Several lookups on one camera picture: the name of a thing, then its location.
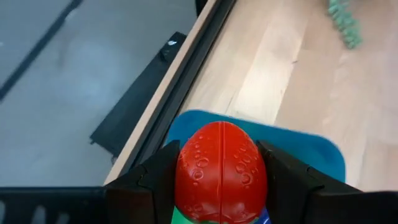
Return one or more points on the potted succulent plant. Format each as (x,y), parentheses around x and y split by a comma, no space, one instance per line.
(345,25)

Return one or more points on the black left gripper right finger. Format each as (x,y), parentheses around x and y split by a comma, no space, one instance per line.
(295,189)

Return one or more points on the large red toy strawberry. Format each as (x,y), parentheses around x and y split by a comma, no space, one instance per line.
(220,174)

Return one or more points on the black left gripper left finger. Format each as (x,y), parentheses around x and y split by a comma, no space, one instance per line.
(149,186)

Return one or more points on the blue plastic tub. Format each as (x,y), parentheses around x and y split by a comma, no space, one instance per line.
(298,146)

